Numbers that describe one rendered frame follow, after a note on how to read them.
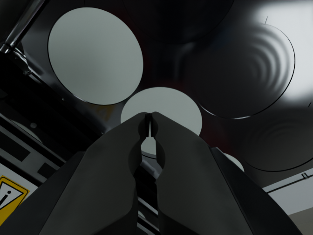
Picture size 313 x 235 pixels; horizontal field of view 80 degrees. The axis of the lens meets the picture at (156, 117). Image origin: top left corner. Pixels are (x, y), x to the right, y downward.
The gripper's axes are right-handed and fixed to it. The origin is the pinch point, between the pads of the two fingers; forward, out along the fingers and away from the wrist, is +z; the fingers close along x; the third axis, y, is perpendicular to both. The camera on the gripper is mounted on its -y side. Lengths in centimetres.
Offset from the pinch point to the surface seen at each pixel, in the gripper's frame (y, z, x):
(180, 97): 3.0, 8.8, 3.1
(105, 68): -0.2, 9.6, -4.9
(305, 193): 28.5, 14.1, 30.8
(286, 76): 0.7, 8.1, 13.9
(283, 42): -2.5, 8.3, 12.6
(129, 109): 4.7, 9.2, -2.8
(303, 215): 162, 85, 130
